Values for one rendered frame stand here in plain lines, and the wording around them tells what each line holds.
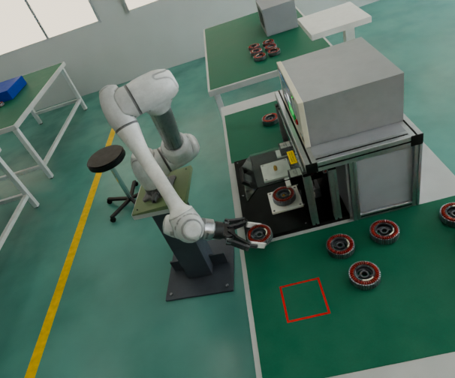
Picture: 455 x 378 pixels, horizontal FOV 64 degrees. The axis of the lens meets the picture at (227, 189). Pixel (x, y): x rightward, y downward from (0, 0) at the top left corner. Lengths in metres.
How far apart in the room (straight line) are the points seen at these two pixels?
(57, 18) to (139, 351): 5.20
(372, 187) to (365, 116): 0.30
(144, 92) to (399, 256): 1.18
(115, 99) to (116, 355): 1.66
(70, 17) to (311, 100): 5.41
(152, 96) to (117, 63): 5.04
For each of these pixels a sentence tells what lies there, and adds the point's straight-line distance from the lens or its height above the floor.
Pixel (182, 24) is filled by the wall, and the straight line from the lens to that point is 6.26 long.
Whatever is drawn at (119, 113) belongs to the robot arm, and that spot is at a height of 1.44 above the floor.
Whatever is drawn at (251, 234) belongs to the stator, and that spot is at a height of 0.83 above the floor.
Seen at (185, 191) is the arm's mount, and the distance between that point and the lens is 2.07.
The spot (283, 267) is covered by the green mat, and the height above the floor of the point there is 0.75.
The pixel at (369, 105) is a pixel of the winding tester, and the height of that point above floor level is 1.23.
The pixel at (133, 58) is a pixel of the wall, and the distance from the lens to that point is 6.49.
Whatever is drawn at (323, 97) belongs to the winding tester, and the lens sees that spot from 1.43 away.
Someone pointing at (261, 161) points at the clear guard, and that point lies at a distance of 1.59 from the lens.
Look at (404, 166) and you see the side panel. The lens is 1.61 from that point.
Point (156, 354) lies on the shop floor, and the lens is 2.48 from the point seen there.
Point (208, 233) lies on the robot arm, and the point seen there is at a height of 0.95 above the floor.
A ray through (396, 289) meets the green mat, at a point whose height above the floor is 0.75.
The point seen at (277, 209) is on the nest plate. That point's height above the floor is 0.78.
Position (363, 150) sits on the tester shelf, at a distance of 1.47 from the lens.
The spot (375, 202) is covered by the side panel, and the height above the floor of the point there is 0.81.
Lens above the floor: 1.99
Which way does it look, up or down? 38 degrees down
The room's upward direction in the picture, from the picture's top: 21 degrees counter-clockwise
